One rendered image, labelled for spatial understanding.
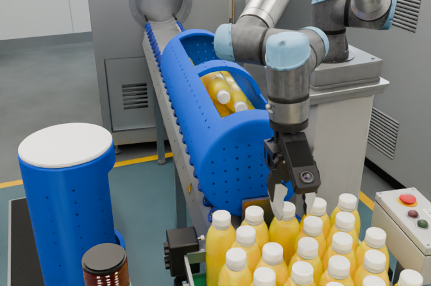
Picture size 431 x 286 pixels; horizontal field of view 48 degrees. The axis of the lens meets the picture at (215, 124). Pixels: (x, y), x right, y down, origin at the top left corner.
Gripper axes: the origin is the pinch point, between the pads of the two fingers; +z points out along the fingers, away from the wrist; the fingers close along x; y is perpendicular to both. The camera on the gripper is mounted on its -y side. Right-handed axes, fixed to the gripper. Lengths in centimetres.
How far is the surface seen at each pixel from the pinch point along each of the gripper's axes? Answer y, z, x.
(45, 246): 56, 36, 61
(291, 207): 8.7, 4.6, -2.7
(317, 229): 1.0, 5.6, -5.4
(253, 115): 29.1, -9.1, -0.8
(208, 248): 8.0, 10.5, 16.5
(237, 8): 167, -7, -33
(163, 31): 230, 15, 1
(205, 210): 36.7, 20.5, 12.3
